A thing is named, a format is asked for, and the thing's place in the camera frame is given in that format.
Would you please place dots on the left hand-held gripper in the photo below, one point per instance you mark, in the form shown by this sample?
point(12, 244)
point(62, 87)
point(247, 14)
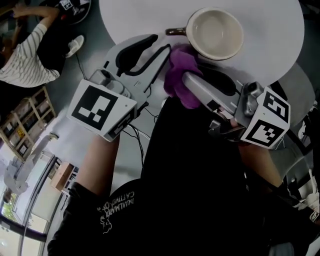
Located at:
point(92, 105)

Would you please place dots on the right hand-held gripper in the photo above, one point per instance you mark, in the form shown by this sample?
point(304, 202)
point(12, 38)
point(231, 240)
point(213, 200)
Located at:
point(265, 132)

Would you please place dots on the purple cloth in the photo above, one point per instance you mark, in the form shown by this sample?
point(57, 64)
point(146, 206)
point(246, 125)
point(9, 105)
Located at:
point(182, 67)

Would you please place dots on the person's right forearm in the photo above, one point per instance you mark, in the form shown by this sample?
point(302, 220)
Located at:
point(260, 162)

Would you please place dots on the person's left forearm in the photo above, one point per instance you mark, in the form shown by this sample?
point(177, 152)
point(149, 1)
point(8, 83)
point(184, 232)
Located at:
point(97, 162)

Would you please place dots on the white round table gold legs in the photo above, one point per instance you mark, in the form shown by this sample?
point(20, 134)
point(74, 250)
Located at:
point(150, 15)

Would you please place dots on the person's black printed t-shirt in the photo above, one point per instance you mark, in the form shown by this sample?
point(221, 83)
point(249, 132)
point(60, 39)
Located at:
point(187, 187)

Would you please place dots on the wooden shelf unit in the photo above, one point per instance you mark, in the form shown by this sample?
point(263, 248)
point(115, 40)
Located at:
point(32, 110)

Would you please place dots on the light wooden box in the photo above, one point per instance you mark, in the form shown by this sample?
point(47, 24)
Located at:
point(61, 175)

